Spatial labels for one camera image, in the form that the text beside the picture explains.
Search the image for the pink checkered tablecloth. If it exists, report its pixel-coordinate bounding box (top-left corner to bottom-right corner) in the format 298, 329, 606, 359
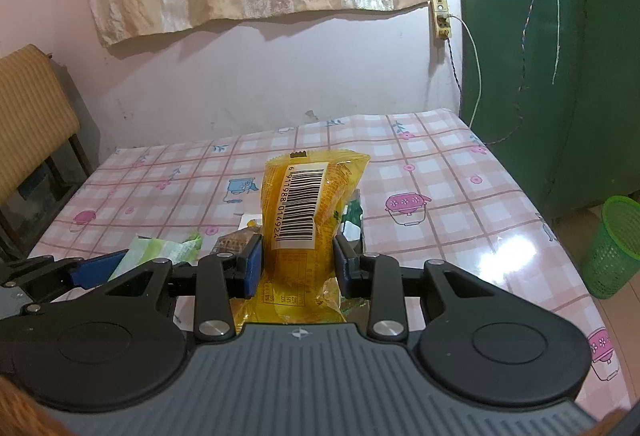
35, 110, 631, 418

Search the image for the wooden chair with woven cushion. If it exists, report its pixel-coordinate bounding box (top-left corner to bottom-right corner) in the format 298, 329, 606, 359
0, 43, 94, 257

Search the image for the orange yellow crinkly snack bag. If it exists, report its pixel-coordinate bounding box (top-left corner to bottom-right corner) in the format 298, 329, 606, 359
232, 150, 370, 329

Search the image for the light green snack packet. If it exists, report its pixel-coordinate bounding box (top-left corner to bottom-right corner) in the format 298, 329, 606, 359
108, 232, 202, 281

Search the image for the cardboard box with flaps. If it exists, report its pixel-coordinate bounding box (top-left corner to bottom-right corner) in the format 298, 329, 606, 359
209, 214, 368, 320

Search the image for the brown white boxy snack packet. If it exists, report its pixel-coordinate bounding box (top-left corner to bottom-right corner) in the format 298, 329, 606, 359
213, 220, 262, 255

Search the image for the white power cable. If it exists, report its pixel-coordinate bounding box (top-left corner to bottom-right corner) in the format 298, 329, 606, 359
432, 0, 484, 131

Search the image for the green plastic waste basket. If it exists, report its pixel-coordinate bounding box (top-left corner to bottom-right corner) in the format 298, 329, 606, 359
580, 195, 640, 299

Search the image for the green white snack packet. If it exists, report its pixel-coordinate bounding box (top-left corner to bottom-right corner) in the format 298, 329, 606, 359
340, 189, 363, 255

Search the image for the yellow wall power socket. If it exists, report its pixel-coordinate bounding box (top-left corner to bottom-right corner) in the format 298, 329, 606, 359
431, 0, 451, 41

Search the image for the green wooden door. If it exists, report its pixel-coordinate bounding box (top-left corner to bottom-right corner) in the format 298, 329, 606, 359
461, 0, 639, 218

